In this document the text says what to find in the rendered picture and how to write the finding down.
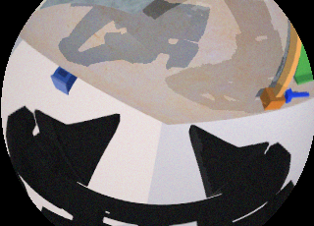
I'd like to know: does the blue golf putter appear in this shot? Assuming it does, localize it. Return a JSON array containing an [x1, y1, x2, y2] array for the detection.
[[286, 88, 310, 104]]

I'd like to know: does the green putting mat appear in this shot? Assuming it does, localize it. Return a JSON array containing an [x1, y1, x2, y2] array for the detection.
[[294, 44, 311, 77]]

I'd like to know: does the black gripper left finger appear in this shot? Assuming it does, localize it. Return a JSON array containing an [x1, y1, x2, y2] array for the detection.
[[34, 109, 121, 187]]

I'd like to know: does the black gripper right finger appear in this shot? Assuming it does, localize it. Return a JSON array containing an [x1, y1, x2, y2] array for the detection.
[[189, 125, 270, 198]]

